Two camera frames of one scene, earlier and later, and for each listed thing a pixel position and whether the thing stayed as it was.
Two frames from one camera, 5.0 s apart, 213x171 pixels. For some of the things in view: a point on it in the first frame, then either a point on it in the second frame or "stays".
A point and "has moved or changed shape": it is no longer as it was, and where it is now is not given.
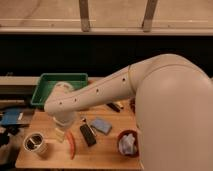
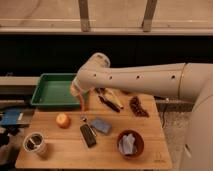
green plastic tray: x=47 y=81 stays
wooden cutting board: x=104 y=137 stays
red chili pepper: x=72 y=143 has moved or changed shape
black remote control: x=89 y=135 stays
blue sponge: x=102 y=125 stays
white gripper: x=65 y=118 → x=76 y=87
